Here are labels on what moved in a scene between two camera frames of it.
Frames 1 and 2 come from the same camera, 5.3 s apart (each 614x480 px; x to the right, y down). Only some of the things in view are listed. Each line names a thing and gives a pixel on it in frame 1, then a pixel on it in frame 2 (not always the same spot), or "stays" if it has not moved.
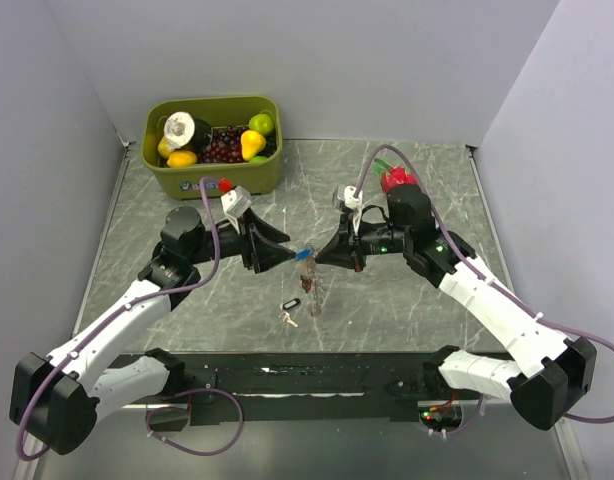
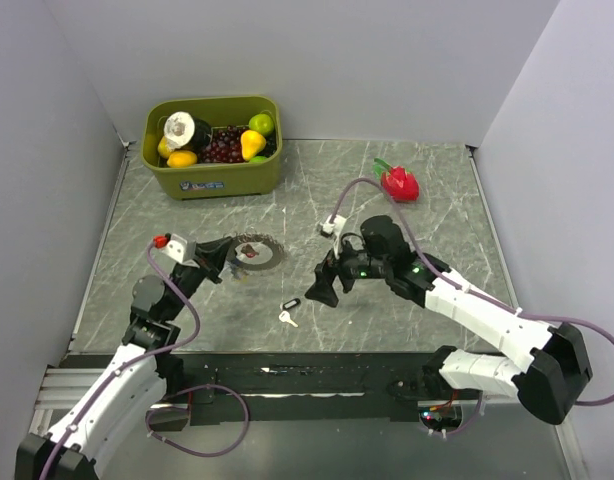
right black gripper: (342, 250) → (322, 290)
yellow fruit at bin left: (163, 148) stays
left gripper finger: (267, 254) → (211, 274)
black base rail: (299, 387) stays
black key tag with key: (285, 315) stays
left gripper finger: (271, 233) → (214, 250)
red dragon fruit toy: (393, 176) stays
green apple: (261, 123) stays
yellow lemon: (181, 159) stays
